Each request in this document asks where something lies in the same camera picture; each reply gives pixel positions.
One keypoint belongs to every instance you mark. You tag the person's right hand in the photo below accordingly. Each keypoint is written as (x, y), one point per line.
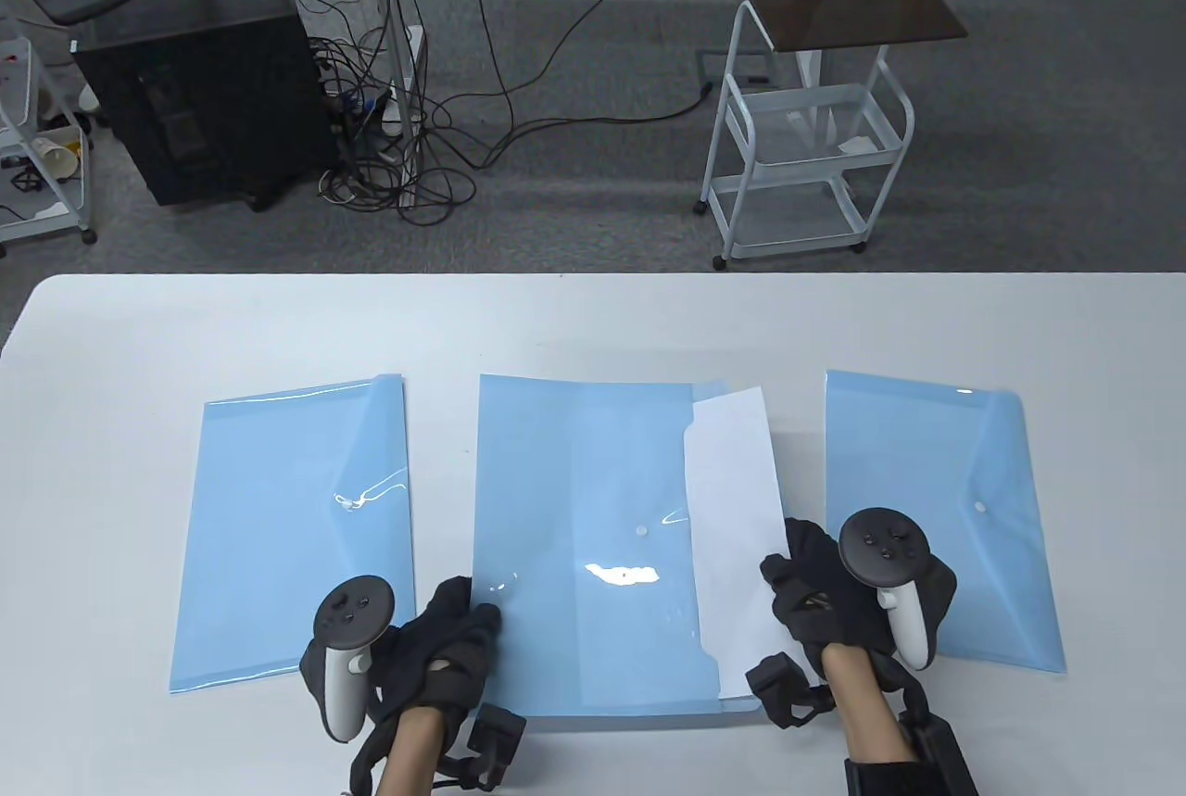
(815, 601)

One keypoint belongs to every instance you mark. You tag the person's left hand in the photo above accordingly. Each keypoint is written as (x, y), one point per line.
(435, 657)

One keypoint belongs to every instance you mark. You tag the white paper sheet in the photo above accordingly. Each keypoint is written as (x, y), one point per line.
(732, 509)

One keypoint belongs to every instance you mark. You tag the blue plastic snap folder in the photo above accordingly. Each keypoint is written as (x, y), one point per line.
(574, 509)
(927, 462)
(278, 536)

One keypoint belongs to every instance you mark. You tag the person's right forearm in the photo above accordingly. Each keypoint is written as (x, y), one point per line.
(862, 713)

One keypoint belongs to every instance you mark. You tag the person's left forearm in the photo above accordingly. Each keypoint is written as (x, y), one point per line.
(408, 759)

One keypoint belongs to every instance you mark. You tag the black right forearm pack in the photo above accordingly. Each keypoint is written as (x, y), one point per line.
(936, 754)

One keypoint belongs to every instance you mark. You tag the black and white right controller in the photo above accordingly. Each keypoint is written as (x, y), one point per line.
(880, 546)

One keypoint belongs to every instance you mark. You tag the black and white controller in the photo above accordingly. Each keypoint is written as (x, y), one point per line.
(880, 546)
(352, 611)

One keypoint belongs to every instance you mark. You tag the black and white left controller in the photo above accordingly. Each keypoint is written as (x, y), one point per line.
(352, 611)

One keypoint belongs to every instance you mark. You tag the paper scrap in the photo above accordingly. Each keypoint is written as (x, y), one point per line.
(857, 145)

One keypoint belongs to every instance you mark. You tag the small white rolling cart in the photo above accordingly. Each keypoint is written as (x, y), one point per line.
(28, 226)

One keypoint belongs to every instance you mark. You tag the white cart with brown top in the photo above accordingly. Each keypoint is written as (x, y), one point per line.
(852, 4)

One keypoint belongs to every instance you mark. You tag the black computer tower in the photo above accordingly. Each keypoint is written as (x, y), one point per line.
(204, 92)

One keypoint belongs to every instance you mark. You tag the paper cup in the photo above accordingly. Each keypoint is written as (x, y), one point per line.
(56, 158)

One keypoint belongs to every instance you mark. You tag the aluminium desk leg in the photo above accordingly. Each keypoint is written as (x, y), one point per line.
(394, 18)

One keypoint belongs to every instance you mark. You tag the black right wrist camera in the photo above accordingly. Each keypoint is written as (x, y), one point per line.
(778, 689)

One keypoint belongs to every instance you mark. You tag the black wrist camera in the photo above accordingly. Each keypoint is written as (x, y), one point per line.
(496, 740)
(778, 689)

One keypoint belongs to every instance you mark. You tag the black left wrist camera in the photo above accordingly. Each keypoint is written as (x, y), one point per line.
(496, 740)

